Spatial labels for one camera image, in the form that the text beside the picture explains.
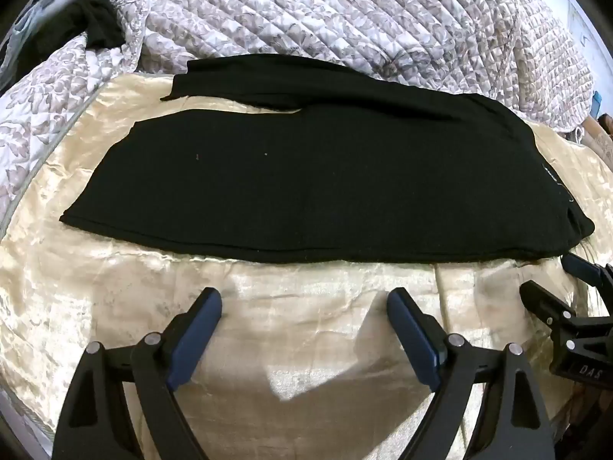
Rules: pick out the black pants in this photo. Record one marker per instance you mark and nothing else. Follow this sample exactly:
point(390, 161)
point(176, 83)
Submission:
point(311, 191)

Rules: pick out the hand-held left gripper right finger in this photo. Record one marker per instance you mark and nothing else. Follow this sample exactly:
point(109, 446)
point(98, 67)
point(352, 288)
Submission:
point(412, 333)

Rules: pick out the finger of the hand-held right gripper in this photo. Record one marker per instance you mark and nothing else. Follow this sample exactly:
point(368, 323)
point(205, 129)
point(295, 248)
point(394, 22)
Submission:
point(591, 273)
point(543, 299)

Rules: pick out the small blue object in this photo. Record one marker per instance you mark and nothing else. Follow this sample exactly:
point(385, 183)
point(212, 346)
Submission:
point(597, 101)

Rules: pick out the light blue cloth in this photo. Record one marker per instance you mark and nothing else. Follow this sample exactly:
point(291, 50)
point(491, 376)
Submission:
point(28, 17)

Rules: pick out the cream satin sheet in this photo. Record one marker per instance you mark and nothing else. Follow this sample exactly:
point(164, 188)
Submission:
point(311, 302)

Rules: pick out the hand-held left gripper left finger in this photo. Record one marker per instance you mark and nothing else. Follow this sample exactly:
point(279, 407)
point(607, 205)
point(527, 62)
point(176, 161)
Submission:
point(201, 328)

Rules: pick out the black garment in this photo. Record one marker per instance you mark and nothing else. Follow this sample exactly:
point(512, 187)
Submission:
point(103, 21)

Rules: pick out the floral quilted bedspread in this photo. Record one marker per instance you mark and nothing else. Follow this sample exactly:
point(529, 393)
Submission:
point(335, 14)

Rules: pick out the brown patterned object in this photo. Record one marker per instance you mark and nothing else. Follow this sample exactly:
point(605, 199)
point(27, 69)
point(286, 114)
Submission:
point(604, 141)

